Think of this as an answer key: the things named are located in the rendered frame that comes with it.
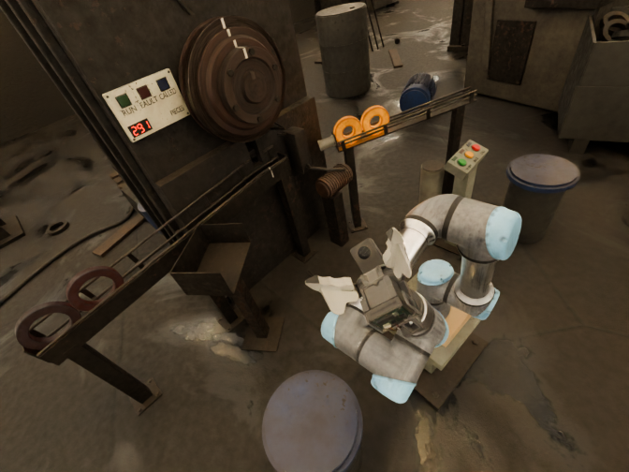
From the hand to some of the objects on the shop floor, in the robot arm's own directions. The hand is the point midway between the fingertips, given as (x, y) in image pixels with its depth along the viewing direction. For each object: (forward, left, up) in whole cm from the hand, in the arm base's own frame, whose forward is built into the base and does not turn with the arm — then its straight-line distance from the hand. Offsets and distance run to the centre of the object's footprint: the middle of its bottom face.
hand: (344, 252), depth 44 cm
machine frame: (+149, -45, -114) cm, 193 cm away
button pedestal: (+39, -122, -112) cm, 170 cm away
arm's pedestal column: (+12, -53, -115) cm, 127 cm away
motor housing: (+96, -82, -113) cm, 170 cm away
